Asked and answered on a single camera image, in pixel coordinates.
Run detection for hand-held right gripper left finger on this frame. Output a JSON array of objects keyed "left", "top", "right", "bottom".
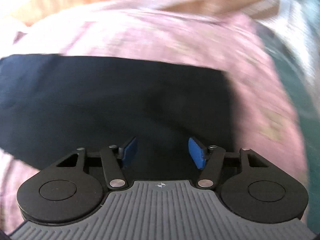
[{"left": 56, "top": 136, "right": 138, "bottom": 190}]

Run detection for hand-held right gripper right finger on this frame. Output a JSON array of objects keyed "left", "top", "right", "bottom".
[{"left": 188, "top": 137, "right": 270, "bottom": 189}]

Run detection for black pants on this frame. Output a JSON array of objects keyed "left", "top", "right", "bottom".
[{"left": 0, "top": 54, "right": 238, "bottom": 178}]

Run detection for pink bear print blanket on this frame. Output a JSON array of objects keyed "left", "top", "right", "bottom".
[{"left": 0, "top": 0, "right": 310, "bottom": 233}]

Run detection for dark green mattress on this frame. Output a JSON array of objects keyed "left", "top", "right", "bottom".
[{"left": 260, "top": 27, "right": 320, "bottom": 205}]

